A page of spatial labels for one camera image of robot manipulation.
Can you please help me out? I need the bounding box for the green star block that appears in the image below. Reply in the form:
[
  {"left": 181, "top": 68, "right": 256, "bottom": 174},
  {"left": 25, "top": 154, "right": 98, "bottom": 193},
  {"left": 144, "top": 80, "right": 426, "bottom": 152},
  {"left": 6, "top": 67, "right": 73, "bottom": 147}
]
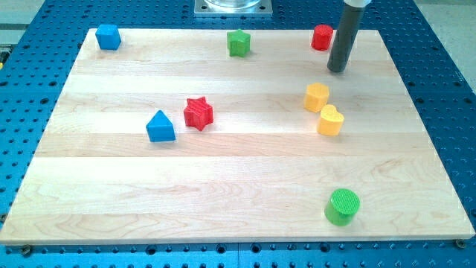
[{"left": 227, "top": 29, "right": 251, "bottom": 57}]

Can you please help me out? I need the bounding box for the blue triangle block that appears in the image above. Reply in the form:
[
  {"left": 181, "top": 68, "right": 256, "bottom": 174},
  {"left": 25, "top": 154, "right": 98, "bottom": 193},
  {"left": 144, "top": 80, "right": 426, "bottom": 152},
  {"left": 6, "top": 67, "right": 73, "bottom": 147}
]
[{"left": 146, "top": 110, "right": 176, "bottom": 142}]

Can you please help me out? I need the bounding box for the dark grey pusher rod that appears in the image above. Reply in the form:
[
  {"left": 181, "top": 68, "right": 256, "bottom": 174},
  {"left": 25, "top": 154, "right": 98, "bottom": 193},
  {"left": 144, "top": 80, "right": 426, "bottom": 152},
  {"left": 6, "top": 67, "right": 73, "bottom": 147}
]
[{"left": 327, "top": 3, "right": 366, "bottom": 73}]

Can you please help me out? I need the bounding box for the red star block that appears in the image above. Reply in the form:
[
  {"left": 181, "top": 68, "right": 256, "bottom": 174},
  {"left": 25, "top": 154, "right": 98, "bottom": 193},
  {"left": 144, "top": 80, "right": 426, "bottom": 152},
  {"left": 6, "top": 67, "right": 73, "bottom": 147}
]
[{"left": 184, "top": 97, "right": 213, "bottom": 131}]

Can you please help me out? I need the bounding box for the blue cube block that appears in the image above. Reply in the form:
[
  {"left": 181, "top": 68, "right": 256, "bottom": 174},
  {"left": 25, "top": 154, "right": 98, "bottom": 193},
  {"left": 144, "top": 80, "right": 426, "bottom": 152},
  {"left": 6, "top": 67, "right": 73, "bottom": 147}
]
[{"left": 95, "top": 25, "right": 121, "bottom": 51}]

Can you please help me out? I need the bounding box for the yellow heart block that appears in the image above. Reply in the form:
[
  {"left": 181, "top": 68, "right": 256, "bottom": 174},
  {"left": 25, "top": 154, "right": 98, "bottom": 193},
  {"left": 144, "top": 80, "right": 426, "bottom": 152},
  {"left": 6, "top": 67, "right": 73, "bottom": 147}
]
[{"left": 317, "top": 104, "right": 344, "bottom": 136}]

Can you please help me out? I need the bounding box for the red cylinder block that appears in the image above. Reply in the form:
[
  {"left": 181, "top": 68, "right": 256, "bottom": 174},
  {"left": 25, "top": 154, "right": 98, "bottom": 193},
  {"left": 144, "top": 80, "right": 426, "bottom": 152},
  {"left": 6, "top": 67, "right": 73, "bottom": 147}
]
[{"left": 311, "top": 25, "right": 334, "bottom": 51}]

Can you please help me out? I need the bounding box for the yellow hexagon block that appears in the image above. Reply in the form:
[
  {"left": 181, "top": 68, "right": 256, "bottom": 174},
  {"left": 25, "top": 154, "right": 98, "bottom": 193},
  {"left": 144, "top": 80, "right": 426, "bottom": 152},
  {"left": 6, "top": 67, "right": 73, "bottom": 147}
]
[{"left": 303, "top": 83, "right": 329, "bottom": 112}]

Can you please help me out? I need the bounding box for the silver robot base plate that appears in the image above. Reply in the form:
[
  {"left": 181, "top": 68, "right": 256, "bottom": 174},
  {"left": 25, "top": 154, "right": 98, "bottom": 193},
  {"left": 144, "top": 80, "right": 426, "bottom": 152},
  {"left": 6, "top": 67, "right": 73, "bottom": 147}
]
[{"left": 193, "top": 0, "right": 273, "bottom": 18}]

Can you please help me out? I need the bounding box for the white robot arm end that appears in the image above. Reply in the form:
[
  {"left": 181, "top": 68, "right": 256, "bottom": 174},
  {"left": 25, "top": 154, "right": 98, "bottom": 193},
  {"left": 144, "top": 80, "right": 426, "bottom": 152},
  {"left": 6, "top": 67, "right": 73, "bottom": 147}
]
[{"left": 344, "top": 0, "right": 372, "bottom": 8}]

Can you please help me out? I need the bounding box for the wooden board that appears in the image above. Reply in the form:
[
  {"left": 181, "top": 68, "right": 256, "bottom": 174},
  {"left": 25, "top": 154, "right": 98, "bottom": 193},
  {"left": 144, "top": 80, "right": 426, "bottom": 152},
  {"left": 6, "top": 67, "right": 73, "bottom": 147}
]
[{"left": 1, "top": 29, "right": 475, "bottom": 245}]

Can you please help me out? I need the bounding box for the green cylinder block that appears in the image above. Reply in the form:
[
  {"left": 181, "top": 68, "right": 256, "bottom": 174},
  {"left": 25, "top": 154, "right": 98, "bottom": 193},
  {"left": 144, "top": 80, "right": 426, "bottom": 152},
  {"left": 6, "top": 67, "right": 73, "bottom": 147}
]
[{"left": 324, "top": 188, "right": 360, "bottom": 226}]

